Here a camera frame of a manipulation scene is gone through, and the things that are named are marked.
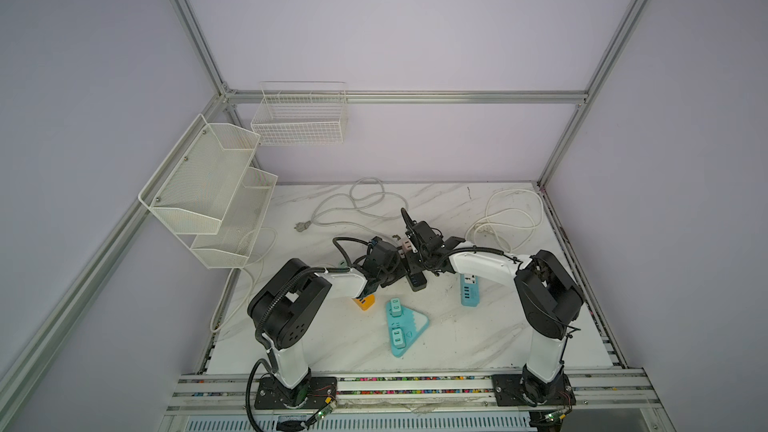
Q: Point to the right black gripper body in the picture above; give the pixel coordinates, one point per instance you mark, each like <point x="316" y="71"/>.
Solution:
<point x="424" y="257"/>

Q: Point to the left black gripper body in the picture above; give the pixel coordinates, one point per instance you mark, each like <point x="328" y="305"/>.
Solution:
<point x="396" y="271"/>

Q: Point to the black power strip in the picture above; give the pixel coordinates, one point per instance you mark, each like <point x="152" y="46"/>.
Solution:
<point x="415" y="275"/>

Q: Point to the blue power strip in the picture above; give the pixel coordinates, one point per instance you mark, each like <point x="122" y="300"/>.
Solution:
<point x="469" y="294"/>

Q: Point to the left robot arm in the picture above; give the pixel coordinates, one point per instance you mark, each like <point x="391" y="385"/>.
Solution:
<point x="284" y="309"/>

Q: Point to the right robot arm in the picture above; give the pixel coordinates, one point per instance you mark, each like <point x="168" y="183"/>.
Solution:
<point x="550" y="299"/>

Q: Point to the upper teal plug on triangle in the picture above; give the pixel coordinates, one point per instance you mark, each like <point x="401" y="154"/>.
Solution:
<point x="395" y="307"/>

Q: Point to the teal plug on triangle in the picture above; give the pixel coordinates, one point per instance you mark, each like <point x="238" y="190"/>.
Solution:
<point x="395" y="307"/>
<point x="397" y="338"/>

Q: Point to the lower teal plug on triangle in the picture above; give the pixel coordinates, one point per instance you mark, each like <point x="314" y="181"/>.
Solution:
<point x="397" y="338"/>

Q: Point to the orange power strip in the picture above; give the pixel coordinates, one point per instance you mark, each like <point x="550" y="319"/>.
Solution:
<point x="366" y="302"/>

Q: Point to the teal triangular power strip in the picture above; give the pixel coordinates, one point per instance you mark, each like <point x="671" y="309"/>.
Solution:
<point x="413" y="324"/>

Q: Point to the lower white mesh shelf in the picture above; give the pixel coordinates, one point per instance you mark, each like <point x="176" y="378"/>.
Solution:
<point x="232" y="246"/>

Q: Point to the white mesh shelf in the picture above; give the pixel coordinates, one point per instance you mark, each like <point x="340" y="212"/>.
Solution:
<point x="192" y="192"/>
<point x="232" y="246"/>

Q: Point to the upper white mesh shelf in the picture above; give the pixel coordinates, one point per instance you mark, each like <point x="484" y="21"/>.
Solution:
<point x="192" y="192"/>

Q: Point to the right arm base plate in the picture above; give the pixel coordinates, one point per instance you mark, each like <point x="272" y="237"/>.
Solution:
<point x="527" y="390"/>

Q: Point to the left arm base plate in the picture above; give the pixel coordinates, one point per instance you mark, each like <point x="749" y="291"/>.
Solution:
<point x="311" y="393"/>

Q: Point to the white wire basket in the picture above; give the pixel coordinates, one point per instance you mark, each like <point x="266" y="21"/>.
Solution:
<point x="301" y="113"/>

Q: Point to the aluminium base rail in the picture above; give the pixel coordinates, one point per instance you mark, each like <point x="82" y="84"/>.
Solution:
<point x="400" y="392"/>

